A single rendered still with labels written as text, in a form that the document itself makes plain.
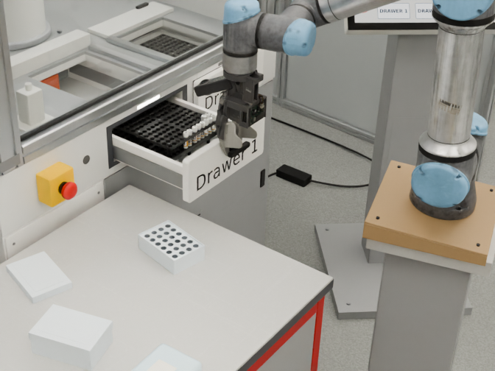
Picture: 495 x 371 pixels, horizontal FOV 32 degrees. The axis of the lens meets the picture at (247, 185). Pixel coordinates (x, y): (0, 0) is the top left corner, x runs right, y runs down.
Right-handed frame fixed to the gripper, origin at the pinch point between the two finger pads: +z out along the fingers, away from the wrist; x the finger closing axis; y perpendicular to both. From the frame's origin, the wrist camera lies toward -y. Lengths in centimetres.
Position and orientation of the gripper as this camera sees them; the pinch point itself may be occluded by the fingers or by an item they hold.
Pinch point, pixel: (230, 146)
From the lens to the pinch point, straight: 200.8
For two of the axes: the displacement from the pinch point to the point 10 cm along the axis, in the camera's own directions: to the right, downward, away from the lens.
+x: 5.9, -4.2, 6.9
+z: -0.3, 8.4, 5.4
